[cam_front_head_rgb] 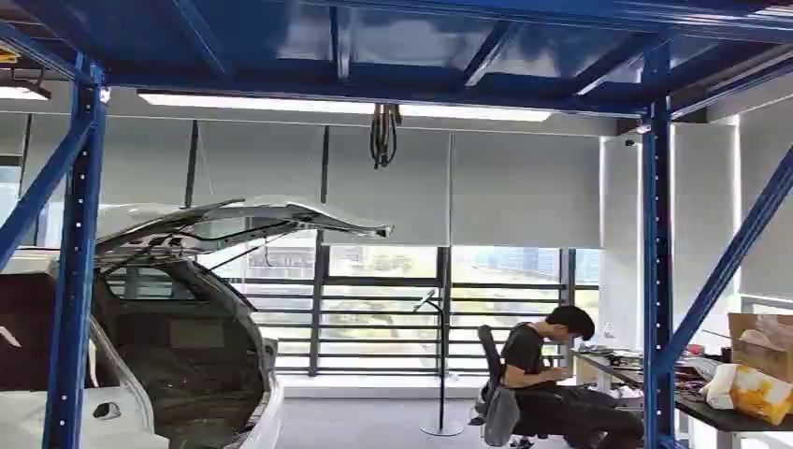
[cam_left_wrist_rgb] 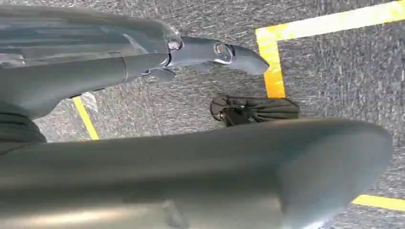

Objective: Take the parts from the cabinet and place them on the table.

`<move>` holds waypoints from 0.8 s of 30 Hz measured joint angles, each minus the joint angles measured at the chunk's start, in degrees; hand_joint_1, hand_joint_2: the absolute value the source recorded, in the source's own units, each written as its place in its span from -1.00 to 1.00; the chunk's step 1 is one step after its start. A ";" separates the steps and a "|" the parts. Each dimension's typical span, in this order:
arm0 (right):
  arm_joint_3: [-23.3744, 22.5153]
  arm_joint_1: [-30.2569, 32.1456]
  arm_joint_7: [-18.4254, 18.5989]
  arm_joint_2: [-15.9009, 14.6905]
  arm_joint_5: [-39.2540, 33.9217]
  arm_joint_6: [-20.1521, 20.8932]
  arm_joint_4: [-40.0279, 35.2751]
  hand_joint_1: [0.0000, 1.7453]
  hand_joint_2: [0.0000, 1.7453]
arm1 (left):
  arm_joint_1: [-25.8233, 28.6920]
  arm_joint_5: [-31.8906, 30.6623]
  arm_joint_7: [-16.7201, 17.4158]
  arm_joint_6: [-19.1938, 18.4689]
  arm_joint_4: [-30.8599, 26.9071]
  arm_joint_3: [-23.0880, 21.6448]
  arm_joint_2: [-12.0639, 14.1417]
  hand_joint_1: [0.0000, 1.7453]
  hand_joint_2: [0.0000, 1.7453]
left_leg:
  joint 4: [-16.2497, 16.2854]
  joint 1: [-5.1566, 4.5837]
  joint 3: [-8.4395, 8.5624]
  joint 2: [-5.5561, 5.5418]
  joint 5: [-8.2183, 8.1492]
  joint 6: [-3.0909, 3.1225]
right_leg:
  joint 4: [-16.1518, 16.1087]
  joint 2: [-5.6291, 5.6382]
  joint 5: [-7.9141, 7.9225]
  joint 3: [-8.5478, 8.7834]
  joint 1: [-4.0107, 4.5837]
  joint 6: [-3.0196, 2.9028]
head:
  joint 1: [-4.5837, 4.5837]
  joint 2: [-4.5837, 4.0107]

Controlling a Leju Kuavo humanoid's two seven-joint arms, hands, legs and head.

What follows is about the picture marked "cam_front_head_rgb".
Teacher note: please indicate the black floor stand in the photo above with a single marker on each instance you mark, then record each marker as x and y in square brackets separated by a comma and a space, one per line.
[442, 372]

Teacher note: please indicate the small ceiling light panel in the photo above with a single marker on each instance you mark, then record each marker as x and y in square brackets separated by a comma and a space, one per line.
[21, 93]

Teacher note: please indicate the black office chair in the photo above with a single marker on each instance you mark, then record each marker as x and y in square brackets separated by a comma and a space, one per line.
[490, 359]

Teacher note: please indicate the white car tailgate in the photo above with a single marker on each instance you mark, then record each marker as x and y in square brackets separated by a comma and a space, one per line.
[260, 214]

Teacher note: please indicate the grey jacket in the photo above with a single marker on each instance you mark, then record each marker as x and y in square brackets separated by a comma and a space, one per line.
[500, 418]

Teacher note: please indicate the printed cardboard box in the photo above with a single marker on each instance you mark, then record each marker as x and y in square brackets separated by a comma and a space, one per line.
[759, 347]

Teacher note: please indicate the grey roller blind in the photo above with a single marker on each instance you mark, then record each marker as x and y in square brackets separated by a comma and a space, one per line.
[765, 186]
[260, 161]
[390, 186]
[703, 235]
[526, 192]

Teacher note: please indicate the white car body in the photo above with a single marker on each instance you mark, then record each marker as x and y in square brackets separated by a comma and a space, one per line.
[186, 365]

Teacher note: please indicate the dark window railing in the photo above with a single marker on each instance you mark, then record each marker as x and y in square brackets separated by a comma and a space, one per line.
[371, 325]

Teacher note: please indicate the long ceiling light panel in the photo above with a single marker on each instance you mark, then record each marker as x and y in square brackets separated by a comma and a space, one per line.
[248, 103]
[477, 113]

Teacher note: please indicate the dark work table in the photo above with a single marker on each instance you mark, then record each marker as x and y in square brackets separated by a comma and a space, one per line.
[725, 418]

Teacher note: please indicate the blue steel rack frame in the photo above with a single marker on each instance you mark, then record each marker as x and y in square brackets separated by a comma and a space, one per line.
[74, 248]

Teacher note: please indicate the seated person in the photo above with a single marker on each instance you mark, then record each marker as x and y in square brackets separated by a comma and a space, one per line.
[526, 362]

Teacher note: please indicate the yellow and white plastic bag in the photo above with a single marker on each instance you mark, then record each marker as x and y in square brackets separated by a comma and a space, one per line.
[753, 393]

